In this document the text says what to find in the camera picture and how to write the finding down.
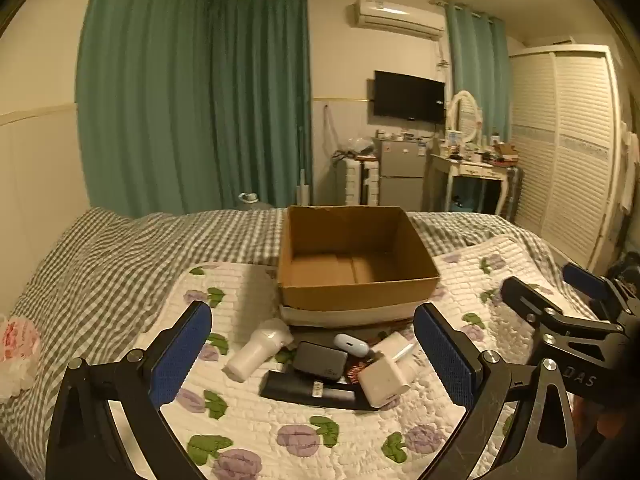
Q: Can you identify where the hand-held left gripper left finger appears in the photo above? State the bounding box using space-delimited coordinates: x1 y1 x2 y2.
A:
45 301 213 480

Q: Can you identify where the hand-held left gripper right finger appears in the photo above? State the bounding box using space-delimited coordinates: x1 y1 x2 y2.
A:
413 302 578 480

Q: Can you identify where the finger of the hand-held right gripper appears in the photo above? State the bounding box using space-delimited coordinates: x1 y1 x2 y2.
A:
561 262 623 318
501 276 623 343

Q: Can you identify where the white charger adapter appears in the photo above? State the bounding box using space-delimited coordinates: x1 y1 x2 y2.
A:
356 331 418 408

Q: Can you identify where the white handheld fan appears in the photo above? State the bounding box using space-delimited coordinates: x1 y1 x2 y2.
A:
221 317 296 382

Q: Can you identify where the white earbuds case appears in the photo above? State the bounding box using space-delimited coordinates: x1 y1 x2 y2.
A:
333 333 370 358

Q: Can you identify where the black power bank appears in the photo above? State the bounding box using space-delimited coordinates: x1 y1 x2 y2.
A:
292 341 349 380

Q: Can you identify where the brown cardboard box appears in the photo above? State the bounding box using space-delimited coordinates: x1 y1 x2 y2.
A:
277 205 441 322

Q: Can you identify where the white board under box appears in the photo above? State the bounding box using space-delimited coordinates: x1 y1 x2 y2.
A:
280 304 416 329

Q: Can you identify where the grey gingham bedsheet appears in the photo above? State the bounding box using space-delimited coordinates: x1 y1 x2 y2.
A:
0 207 566 461

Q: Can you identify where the dark suitcase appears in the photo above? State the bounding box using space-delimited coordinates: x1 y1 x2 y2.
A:
502 165 526 221

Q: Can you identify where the white hanging towel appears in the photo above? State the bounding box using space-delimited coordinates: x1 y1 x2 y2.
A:
620 120 640 213

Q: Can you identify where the white louvered wardrobe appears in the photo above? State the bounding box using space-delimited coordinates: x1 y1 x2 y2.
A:
507 42 631 271

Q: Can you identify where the floral quilted blanket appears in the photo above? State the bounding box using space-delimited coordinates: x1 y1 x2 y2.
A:
115 237 601 480

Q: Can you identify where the white dressing table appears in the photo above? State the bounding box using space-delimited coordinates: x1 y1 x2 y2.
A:
427 152 518 213

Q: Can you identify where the red and white plastic bag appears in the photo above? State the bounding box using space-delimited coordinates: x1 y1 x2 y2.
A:
0 312 42 403

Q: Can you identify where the silver small fridge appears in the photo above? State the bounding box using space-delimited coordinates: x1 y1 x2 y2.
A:
378 137 428 207

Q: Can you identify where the white suitcase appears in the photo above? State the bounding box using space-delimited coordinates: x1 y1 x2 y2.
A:
336 157 381 206

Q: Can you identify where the white oval mirror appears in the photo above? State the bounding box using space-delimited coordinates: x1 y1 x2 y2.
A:
446 90 485 147

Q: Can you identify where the white mop pole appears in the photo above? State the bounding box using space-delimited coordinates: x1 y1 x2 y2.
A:
297 125 313 206

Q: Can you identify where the clear plastic bag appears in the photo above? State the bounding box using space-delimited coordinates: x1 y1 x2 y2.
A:
347 136 376 158

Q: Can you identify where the narrow light green curtain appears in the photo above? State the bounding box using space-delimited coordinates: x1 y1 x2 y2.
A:
445 0 511 146

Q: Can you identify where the wide green curtain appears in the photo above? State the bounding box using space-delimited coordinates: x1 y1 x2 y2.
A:
74 0 216 218

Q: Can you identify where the green corner curtain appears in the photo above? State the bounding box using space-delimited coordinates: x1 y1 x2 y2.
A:
207 0 313 209

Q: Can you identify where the white air conditioner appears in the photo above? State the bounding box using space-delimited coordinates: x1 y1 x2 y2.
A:
347 0 446 41

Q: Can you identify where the black wall television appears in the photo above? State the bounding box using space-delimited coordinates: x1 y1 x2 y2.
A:
372 71 447 123

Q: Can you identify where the hanging black cable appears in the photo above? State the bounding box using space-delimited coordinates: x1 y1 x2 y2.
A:
322 102 351 161

